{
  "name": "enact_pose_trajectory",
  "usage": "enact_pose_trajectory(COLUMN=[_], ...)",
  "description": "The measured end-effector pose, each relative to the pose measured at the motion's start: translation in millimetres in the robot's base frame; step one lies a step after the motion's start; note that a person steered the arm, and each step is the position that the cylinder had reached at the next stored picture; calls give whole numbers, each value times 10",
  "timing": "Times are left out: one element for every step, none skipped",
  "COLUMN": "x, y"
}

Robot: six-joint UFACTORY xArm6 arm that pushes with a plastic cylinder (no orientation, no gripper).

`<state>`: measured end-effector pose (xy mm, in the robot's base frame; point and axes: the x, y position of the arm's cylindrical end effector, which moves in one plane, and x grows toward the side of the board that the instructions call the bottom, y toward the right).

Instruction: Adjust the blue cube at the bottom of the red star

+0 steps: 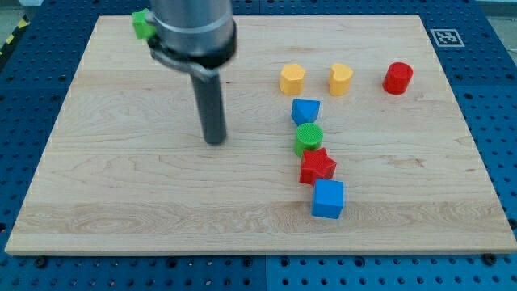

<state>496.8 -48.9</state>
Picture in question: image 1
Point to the blue cube block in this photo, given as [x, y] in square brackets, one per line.
[328, 198]

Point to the yellow hexagon block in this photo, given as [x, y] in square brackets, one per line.
[292, 79]

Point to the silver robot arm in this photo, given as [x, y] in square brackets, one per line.
[196, 37]

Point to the yellow heart block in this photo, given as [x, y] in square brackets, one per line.
[340, 79]

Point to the white fiducial marker tag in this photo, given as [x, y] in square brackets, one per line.
[447, 38]

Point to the green block behind arm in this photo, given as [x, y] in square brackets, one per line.
[142, 29]

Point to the blue triangle block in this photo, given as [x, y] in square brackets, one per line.
[305, 111]

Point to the red cylinder block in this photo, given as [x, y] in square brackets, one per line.
[397, 78]

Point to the light wooden board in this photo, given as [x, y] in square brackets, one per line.
[127, 172]

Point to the green cylinder block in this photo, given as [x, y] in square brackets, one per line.
[309, 136]

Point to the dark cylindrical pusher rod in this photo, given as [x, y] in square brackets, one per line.
[210, 106]

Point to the red star block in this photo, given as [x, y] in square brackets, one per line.
[316, 164]

